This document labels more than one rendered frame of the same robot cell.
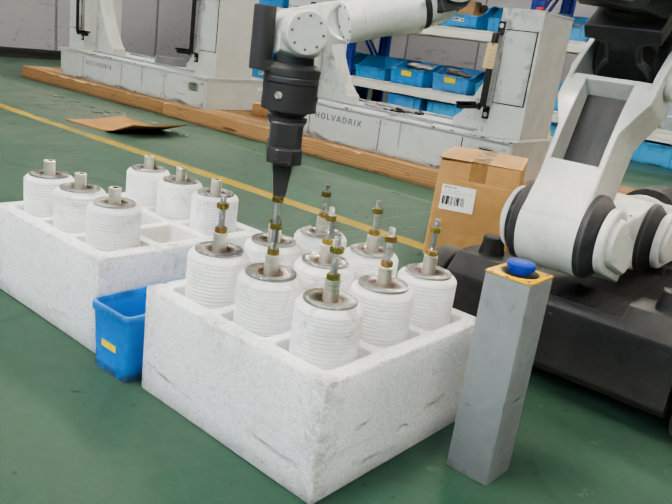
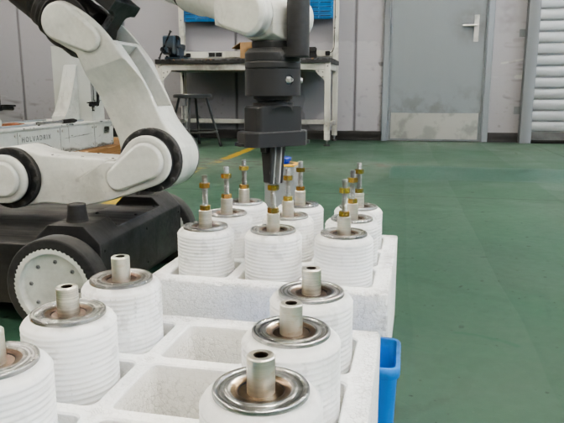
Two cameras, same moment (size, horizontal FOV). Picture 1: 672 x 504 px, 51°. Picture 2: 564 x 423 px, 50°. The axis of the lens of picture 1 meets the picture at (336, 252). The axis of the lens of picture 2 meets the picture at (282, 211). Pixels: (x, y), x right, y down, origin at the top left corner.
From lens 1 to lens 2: 186 cm
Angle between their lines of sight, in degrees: 111
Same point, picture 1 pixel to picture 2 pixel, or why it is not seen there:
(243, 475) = (404, 335)
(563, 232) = (195, 152)
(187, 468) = (430, 350)
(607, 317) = (158, 209)
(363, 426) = not seen: hidden behind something
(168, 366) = not seen: hidden behind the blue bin
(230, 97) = not seen: outside the picture
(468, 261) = (97, 230)
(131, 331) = (390, 354)
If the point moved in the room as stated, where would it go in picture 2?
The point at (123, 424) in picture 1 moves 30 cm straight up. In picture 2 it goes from (437, 386) to (446, 208)
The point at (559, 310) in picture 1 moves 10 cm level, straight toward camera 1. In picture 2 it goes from (148, 221) to (191, 221)
